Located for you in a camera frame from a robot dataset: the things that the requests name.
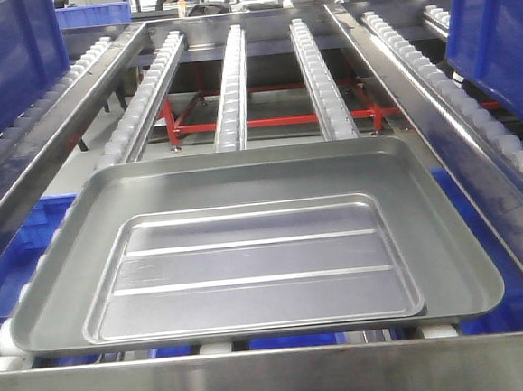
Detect blue bin lower shelf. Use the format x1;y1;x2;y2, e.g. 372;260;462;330
0;194;89;349

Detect far left roller track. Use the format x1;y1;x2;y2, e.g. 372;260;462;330
0;35;113;164

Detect right steel divider rail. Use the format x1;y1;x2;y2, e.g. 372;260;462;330
324;4;523;271

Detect left steel divider rail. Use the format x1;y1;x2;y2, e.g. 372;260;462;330
0;21;163;253

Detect large grey metal tray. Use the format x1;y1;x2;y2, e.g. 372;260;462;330
10;137;505;357

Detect small silver ribbed tray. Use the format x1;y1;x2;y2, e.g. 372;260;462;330
83;193;425;345

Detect right roller track rail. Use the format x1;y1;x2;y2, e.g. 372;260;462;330
290;19;360;142

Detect roller track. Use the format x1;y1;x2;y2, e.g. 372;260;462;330
0;35;113;164
361;11;523;175

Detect blue bin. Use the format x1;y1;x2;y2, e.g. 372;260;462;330
0;0;70;133
446;0;523;122

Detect blue bin upper right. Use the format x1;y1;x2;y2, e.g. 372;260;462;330
446;0;523;122

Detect red metal frame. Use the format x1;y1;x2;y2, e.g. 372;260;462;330
158;78;395;149

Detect roller track rail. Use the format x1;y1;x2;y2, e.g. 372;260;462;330
214;24;247;153
290;19;360;142
94;30;185;172

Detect left roller track rail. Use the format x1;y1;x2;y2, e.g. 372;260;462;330
94;30;185;172

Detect far right roller track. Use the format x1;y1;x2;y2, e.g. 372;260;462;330
361;11;523;175

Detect steel divider rail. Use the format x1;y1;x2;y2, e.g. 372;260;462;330
0;21;163;253
324;4;523;271

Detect centre roller track rail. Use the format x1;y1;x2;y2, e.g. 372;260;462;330
214;24;247;153

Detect blue bin upper left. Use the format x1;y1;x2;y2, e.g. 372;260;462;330
0;0;70;133

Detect front steel crossbar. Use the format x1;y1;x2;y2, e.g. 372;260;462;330
0;333;523;391

